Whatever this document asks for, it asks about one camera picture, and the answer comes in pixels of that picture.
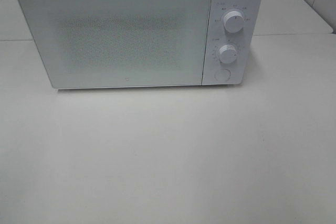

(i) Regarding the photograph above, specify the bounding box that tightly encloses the round white door button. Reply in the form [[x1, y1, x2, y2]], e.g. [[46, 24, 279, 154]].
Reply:
[[215, 69, 230, 83]]

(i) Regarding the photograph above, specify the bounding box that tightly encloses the white microwave knob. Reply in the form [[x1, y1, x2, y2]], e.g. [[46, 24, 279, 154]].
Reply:
[[218, 44, 238, 64], [223, 10, 245, 33]]

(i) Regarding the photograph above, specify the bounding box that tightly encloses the white microwave door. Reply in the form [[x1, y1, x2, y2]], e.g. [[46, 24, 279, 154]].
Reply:
[[18, 0, 210, 89]]

